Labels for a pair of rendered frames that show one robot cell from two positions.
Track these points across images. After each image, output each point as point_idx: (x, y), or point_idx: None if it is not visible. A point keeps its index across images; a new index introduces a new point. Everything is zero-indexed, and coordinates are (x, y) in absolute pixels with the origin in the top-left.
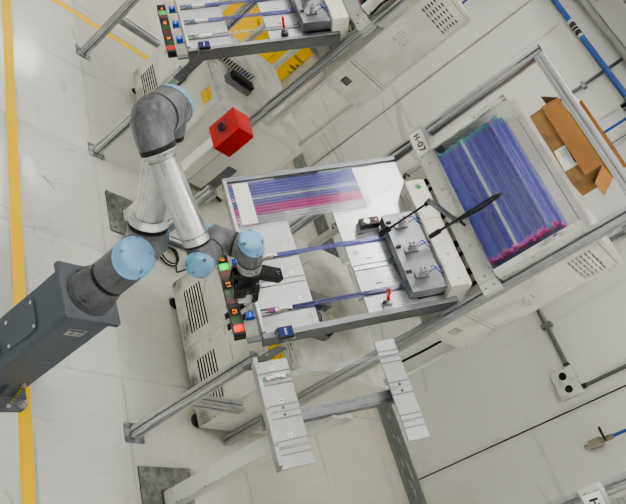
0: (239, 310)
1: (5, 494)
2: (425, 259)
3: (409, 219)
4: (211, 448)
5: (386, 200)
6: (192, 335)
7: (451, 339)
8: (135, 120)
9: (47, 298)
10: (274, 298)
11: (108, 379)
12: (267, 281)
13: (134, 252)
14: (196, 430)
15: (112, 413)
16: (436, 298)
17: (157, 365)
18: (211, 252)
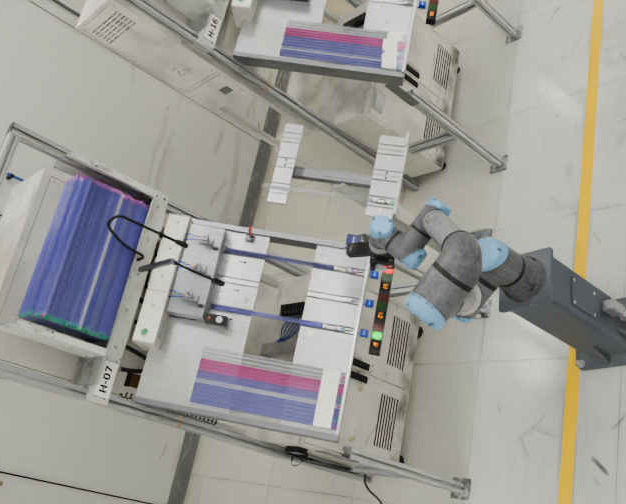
0: (380, 285)
1: (600, 240)
2: (192, 255)
3: (177, 302)
4: None
5: (178, 347)
6: (398, 397)
7: None
8: (479, 255)
9: (561, 286)
10: (345, 283)
11: (494, 356)
12: (344, 301)
13: (487, 250)
14: (420, 323)
15: (497, 323)
16: None
17: (440, 382)
18: (425, 209)
